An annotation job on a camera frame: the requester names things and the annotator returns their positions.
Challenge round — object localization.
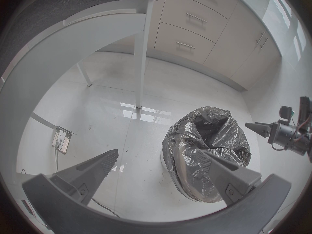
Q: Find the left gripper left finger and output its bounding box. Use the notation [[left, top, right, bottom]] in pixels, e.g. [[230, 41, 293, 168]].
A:
[[49, 149, 119, 207]]

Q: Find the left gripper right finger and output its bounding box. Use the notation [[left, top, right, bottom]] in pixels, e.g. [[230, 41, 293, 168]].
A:
[[196, 149, 262, 208]]

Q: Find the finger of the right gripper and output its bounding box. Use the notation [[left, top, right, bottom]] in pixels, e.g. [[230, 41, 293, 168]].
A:
[[245, 122, 271, 139]]

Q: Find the black plastic bag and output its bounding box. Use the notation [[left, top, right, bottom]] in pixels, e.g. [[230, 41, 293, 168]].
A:
[[162, 107, 252, 203]]

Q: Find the beige cabinet with drawers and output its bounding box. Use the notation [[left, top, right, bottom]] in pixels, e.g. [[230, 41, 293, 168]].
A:
[[146, 0, 283, 92]]

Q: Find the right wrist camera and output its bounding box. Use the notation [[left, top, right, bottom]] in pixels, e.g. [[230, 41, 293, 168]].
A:
[[279, 105, 294, 126]]

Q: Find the white cable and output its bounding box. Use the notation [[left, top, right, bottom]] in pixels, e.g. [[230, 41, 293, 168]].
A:
[[54, 140, 60, 174]]

